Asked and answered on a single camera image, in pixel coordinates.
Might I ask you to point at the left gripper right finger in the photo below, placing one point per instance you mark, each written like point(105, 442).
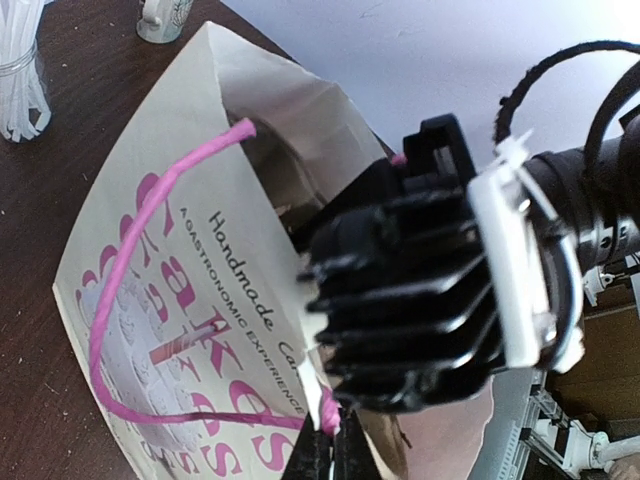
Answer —
point(353, 458)

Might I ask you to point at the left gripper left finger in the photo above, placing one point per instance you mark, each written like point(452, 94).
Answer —
point(311, 456)

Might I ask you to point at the pink paper bag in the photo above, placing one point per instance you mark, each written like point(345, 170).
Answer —
point(209, 316)

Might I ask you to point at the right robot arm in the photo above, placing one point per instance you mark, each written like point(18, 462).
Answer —
point(595, 188)

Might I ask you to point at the white ceramic mug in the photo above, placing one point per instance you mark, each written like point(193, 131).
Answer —
point(162, 21)

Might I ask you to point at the glass with wrapped straws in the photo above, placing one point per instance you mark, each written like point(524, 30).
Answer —
point(25, 110)

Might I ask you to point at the front aluminium rail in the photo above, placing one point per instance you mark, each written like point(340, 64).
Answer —
point(503, 455)

